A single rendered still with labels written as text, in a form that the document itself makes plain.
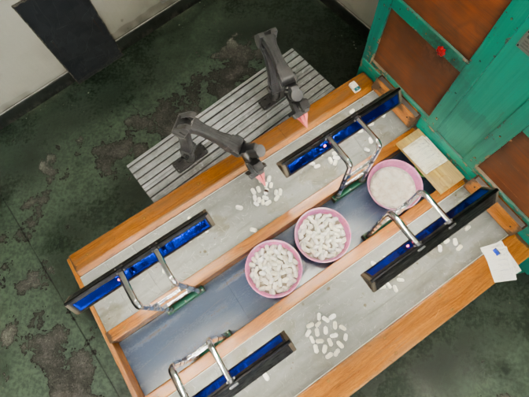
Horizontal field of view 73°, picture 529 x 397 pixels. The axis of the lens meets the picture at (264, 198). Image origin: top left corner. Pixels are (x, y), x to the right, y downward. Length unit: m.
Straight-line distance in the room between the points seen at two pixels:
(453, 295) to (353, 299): 0.43
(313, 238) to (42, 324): 1.94
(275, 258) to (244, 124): 0.79
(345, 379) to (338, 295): 0.34
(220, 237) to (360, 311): 0.73
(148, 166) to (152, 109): 1.08
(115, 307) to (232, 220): 0.68
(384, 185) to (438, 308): 0.61
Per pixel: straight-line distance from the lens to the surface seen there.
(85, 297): 1.54
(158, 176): 2.03
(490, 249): 1.95
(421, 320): 1.78
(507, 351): 2.80
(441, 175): 1.96
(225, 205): 1.81
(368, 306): 1.75
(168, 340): 1.85
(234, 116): 2.10
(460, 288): 1.86
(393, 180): 1.92
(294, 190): 1.81
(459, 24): 1.63
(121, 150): 3.00
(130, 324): 1.82
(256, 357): 1.37
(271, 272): 1.72
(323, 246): 1.74
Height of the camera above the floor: 2.44
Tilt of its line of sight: 71 degrees down
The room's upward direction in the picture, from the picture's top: 9 degrees counter-clockwise
